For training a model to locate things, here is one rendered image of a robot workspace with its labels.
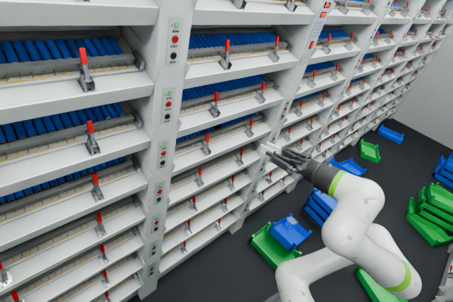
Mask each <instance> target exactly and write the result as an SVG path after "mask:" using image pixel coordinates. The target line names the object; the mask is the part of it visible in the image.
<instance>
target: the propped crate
mask: <svg viewBox="0 0 453 302"><path fill-rule="evenodd" d="M289 216H292V214H291V213H290V214H289V215H288V216H287V217H285V218H283V219H282V220H279V221H278V222H276V223H275V222H273V223H272V225H271V227H270V228H269V229H268V232H269V233H270V234H271V235H272V236H273V237H274V238H275V239H276V240H277V241H278V242H279V243H280V244H281V245H282V246H283V247H284V248H285V249H286V250H287V251H288V252H289V253H290V252H292V251H293V250H294V249H296V248H297V247H298V246H299V245H300V244H302V242H304V241H305V240H306V239H307V238H308V236H310V234H311V233H312V231H310V230H309V231H308V232H307V231H306V230H305V229H304V228H303V227H302V226H301V225H300V224H299V223H297V225H296V227H295V228H293V229H291V231H290V230H287V229H286V228H285V227H284V226H283V222H284V221H285V220H286V218H288V217H289Z"/></svg>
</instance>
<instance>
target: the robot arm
mask: <svg viewBox="0 0 453 302"><path fill-rule="evenodd" d="M260 152H262V153H264V154H265V155H267V156H269V157H271V162H272V163H273V164H275V165H276V166H278V167H280V168H281V169H283V170H284V171H286V172H287V173H288V174H289V175H292V174H293V173H297V174H300V175H302V176H303V178H304V180H306V181H308V182H310V183H312V184H313V187H314V188H316V189H317V190H319V191H321V192H320V193H321V194H324V193H325V194H326V195H328V196H330V197H332V198H334V199H335V200H337V205H336V207H335V208H334V210H333V211H332V213H331V215H330V216H329V217H328V219H327V220H326V222H325V223H324V225H323V227H322V240H323V242H324V244H325V246H326V247H325V248H323V249H320V250H318V251H315V252H313V253H310V254H308V255H304V256H302V257H299V258H295V259H293V260H289V261H285V262H283V263H281V264H280V265H279V266H278V267H277V269H276V273H275V277H276V283H277V286H278V292H279V295H280V300H281V302H315V301H314V300H313V297H312V296H311V293H310V291H309V285H310V284H311V283H313V282H315V281H317V280H319V279H320V278H322V277H324V276H326V275H328V274H331V273H333V272H335V271H337V270H339V269H342V268H345V267H347V266H350V265H352V264H356V265H358V266H359V267H360V268H362V269H363V270H364V271H366V273H368V275H370V276H371V277H372V278H373V280H374V281H375V282H376V283H377V284H378V285H380V286H382V287H384V288H385V289H386V290H387V291H388V292H390V293H392V294H393V295H394V296H396V297H398V298H401V299H413V298H415V297H416V296H417V295H418V294H419V293H420V292H421V287H422V284H421V279H420V276H419V275H418V273H417V271H416V270H415V269H414V268H413V267H412V266H411V264H410V263H409V262H408V260H407V259H406V258H405V257H404V256H403V254H402V252H401V251H400V250H399V248H398V247H397V245H396V244H395V242H394V240H393V238H392V237H391V235H390V233H389V232H388V231H387V230H386V229H385V228H384V227H383V226H381V225H379V224H374V223H372V222H373V221H374V219H375V218H376V216H377V215H378V213H379V212H380V210H381V209H382V208H383V206H384V202H385V197H384V193H383V191H382V188H381V187H380V186H379V185H378V184H377V183H375V182H374V181H372V180H370V179H365V178H362V177H358V176H355V175H352V174H350V173H348V172H346V171H344V170H341V169H339V168H337V167H335V166H333V165H331V164H328V163H324V164H322V163H320V162H318V161H316V160H312V161H311V156H309V155H305V154H302V153H300V152H298V151H296V150H293V149H291V148H286V149H284V148H280V147H278V146H275V145H274V144H271V143H270V142H266V145H263V144H260Z"/></svg>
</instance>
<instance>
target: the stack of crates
mask: <svg viewBox="0 0 453 302"><path fill-rule="evenodd" d="M320 192H321V191H319V190H317V189H316V188H314V189H313V191H312V193H311V194H310V196H309V197H308V199H307V201H306V203H305V205H304V206H303V208H304V209H305V211H306V212H307V213H308V214H309V215H310V216H311V217H312V218H313V219H314V220H315V221H316V222H317V223H318V224H319V225H320V226H321V227H323V225H324V223H325V222H326V220H327V219H328V217H329V216H330V215H331V213H332V211H333V210H334V208H335V207H336V205H337V200H335V199H334V198H332V197H330V196H328V195H326V194H325V193H324V194H321V193H320Z"/></svg>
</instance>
